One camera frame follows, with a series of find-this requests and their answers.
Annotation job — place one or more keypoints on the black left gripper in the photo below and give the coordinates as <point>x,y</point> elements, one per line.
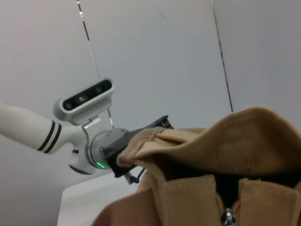
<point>122,143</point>

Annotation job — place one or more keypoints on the khaki canvas food bag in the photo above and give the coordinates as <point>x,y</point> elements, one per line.
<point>211,164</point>

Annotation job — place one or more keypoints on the silver metal zipper pull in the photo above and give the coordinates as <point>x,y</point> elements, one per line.
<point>229,217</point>

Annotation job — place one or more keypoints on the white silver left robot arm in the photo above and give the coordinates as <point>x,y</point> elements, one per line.
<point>23,122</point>

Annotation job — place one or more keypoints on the silver camera mount bracket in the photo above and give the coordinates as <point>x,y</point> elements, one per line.
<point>98,127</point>

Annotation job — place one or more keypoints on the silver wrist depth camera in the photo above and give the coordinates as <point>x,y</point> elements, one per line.
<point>82,100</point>

